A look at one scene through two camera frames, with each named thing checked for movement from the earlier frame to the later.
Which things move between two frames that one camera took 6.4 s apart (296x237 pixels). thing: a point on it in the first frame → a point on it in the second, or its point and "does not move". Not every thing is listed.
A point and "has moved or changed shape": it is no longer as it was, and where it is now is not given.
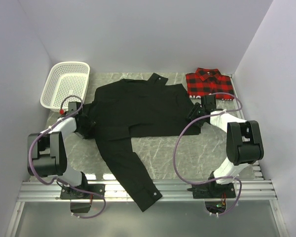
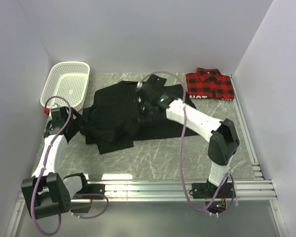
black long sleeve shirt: [146, 106] has moved or changed shape
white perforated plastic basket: [66, 79] does not move
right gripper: [197, 107] → [141, 116]
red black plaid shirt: [205, 81] does not move
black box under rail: [80, 207] does not move
